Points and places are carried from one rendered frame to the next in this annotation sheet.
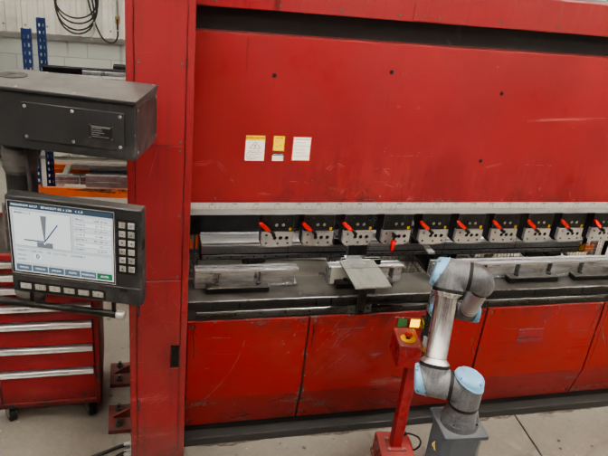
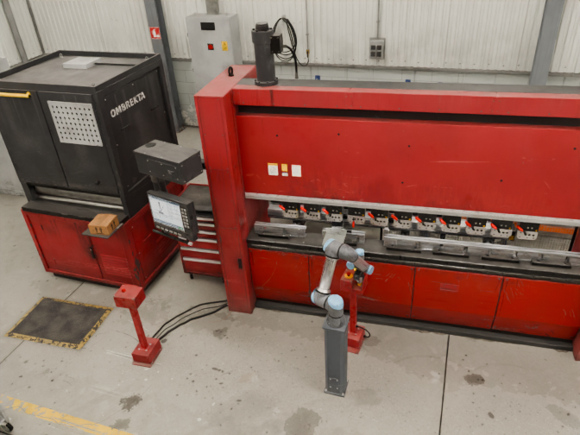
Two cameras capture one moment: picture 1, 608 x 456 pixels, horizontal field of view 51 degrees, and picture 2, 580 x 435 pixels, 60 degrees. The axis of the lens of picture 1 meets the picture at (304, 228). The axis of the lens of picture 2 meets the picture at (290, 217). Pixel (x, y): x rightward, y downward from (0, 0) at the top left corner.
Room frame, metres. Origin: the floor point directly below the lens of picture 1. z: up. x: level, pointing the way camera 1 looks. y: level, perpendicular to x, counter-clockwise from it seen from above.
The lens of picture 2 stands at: (-0.51, -1.97, 3.57)
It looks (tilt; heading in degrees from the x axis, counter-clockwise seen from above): 33 degrees down; 33
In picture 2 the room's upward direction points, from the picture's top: 4 degrees counter-clockwise
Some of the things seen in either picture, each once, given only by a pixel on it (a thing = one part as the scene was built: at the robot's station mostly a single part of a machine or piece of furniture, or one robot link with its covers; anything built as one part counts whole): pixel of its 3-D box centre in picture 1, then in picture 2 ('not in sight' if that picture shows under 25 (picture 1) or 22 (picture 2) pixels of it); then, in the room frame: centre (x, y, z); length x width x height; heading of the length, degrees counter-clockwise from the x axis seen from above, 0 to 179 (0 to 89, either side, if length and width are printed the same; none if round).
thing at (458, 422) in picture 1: (461, 412); (336, 317); (2.02, -0.69, 0.82); 0.15 x 0.15 x 0.10
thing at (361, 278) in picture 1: (365, 273); (334, 237); (2.75, -0.32, 1.00); 0.26 x 0.18 x 0.01; 16
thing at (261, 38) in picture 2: not in sight; (274, 53); (2.87, 0.27, 2.54); 0.33 x 0.25 x 0.47; 106
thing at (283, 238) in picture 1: (275, 227); (291, 207); (2.77, 0.13, 1.18); 0.15 x 0.09 x 0.17; 106
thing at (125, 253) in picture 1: (80, 244); (174, 213); (1.94, 0.75, 1.42); 0.45 x 0.12 x 0.36; 89
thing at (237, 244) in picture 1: (404, 242); (384, 220); (3.30, -0.57, 0.93); 2.30 x 0.14 x 0.10; 106
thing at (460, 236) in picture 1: (466, 225); (402, 217); (3.05, -0.83, 1.18); 0.15 x 0.09 x 0.17; 106
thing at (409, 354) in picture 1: (416, 342); (354, 279); (2.58, -0.59, 0.75); 0.20 x 0.16 x 0.18; 97
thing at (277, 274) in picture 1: (246, 275); (280, 229); (2.74, 0.25, 0.92); 0.50 x 0.06 x 0.10; 106
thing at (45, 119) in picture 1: (75, 204); (175, 196); (2.02, 0.79, 1.53); 0.51 x 0.25 x 0.85; 89
